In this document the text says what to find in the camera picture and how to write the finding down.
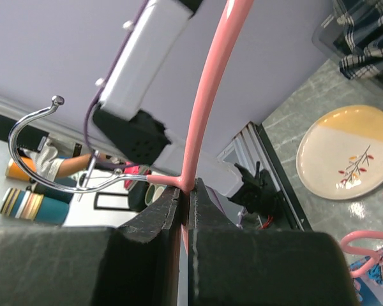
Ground cream floral plate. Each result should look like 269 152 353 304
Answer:
296 105 383 200

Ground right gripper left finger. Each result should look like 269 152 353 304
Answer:
0 187 181 305

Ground pink clothes hanger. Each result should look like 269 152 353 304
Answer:
8 0 383 278

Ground clear plastic bin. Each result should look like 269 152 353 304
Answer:
312 14 383 96

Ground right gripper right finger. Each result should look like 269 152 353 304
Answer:
188 179 359 305

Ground orange cup in background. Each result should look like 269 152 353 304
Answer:
5 157 36 182

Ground navy beige plaid skirt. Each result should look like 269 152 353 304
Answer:
333 1 383 89

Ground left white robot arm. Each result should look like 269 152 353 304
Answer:
92 1 277 217

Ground striped cup stack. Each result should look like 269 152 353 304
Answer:
0 188 69 225

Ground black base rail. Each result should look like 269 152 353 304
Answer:
216 120 313 232

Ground person in background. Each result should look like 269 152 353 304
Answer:
28 140 116 184

